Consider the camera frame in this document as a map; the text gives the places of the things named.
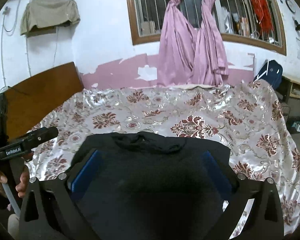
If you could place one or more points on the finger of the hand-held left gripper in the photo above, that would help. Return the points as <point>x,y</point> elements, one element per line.
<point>41,135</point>

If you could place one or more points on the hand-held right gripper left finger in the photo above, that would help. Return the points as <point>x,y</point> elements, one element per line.
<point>86,172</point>

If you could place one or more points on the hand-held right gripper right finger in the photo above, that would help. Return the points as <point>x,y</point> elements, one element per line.
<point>215,171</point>

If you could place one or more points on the black jacket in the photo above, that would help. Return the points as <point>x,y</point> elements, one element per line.
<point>145,192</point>

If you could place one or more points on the person's left hand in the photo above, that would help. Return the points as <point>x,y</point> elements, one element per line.
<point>22,183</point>

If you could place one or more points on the wooden headboard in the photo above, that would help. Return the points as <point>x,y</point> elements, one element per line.
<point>40,92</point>

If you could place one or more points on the floral satin bedspread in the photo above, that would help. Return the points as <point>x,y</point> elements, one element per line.
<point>190,110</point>

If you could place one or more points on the blue backpack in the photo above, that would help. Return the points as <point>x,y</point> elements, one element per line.
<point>271,73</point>

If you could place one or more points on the wooden shelf unit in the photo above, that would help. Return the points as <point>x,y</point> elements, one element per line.
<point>295,85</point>

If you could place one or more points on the pink curtain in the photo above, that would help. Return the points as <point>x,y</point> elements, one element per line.
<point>176,42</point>
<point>210,45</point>

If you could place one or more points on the barred wooden window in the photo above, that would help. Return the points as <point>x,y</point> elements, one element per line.
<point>147,10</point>

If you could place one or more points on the red hanging cloth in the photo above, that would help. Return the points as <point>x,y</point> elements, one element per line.
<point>261,12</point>

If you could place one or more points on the cloth-covered wall unit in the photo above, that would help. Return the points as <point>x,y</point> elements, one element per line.
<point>48,13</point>

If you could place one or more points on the black wall device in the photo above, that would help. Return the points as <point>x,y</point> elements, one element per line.
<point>298,26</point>

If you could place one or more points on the round wall clock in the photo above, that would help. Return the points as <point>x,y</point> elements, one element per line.
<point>290,5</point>

